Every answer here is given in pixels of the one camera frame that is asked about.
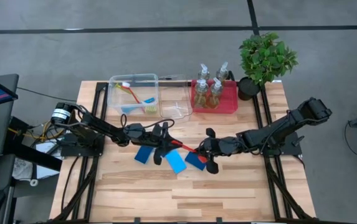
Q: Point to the red translucent plastic bin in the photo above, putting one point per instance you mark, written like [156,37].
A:
[229,99]

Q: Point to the white tape roll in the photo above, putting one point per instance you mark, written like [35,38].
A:
[34,182]

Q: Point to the black plant pot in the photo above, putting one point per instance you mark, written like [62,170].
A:
[247,90]

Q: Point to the yellow-bristled white dish brush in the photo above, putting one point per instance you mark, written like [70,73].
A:
[150,109]

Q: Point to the black aluminium table frame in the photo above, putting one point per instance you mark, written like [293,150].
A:
[97,102]

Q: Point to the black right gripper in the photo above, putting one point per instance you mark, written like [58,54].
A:
[231,146]

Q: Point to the blue dish brush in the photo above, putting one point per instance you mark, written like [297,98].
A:
[149,100]

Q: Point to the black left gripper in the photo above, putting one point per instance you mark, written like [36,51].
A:
[158,142]

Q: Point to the large clear plastic bin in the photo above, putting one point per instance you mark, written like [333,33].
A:
[116,96]

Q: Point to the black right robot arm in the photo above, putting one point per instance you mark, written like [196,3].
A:
[268,133]

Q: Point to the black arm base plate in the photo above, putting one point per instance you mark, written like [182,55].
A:
[81,150]
[290,149]

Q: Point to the blue kitchen sponge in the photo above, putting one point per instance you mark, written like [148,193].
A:
[144,154]
[193,160]
[176,161]

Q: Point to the green leafy plant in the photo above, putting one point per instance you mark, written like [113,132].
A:
[267,56]

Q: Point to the orange-red dish brush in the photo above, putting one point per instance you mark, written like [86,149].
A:
[133,95]
[186,147]

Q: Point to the small clear plastic bin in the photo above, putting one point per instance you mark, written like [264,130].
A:
[175,99]

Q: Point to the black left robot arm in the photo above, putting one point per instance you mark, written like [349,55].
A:
[103,129]

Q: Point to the yellow dish soap pump bottle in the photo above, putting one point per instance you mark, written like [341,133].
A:
[201,93]
[203,74]
[215,93]
[222,73]

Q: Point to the crumpled white sheet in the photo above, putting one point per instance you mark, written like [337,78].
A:
[22,169]

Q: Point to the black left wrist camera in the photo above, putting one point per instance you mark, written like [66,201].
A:
[158,130]

